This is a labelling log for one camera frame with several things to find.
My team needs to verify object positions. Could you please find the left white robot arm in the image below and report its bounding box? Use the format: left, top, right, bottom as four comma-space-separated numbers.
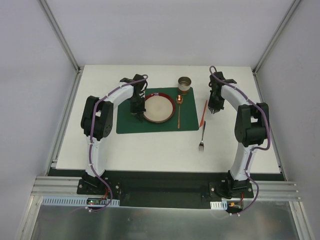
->
80, 74, 148, 195

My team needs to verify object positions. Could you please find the silver fork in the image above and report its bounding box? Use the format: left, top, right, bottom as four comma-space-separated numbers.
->
198, 121, 206, 152

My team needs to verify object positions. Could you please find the copper spoon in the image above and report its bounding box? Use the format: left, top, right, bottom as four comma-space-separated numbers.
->
176, 94, 183, 129

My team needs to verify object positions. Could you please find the right aluminium frame post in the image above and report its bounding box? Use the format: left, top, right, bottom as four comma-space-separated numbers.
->
252, 0, 303, 76

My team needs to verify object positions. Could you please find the orange knife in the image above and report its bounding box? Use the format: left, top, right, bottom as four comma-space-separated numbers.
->
199, 100, 208, 128

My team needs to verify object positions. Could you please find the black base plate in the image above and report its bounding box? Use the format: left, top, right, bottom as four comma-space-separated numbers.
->
76, 170, 254, 209

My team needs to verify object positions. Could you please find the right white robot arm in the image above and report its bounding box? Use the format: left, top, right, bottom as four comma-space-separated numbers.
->
208, 66, 271, 199

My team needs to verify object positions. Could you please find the left aluminium frame post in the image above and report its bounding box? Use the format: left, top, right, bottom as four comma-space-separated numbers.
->
37, 0, 82, 74

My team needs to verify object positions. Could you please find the aluminium frame post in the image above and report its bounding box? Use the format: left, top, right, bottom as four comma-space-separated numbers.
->
37, 0, 82, 74
252, 0, 303, 76

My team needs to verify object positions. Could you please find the right white cable duct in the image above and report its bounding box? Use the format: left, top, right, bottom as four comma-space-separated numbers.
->
210, 200, 228, 211

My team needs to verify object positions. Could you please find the white cable duct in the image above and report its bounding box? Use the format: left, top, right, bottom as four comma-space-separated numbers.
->
210, 200, 228, 211
42, 196, 120, 208

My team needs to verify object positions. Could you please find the aluminium front rail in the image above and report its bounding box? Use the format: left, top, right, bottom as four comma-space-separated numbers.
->
31, 176, 302, 202

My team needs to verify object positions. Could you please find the green placemat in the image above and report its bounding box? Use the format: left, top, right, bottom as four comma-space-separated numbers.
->
114, 87, 199, 134

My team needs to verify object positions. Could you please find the red rimmed beige plate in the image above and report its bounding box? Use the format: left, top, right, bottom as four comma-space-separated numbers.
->
144, 92, 176, 124

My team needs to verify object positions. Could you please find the left white cable duct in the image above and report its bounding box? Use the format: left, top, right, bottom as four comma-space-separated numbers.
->
42, 196, 120, 208

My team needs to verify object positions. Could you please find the steel cup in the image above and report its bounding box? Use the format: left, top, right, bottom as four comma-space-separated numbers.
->
178, 76, 192, 95

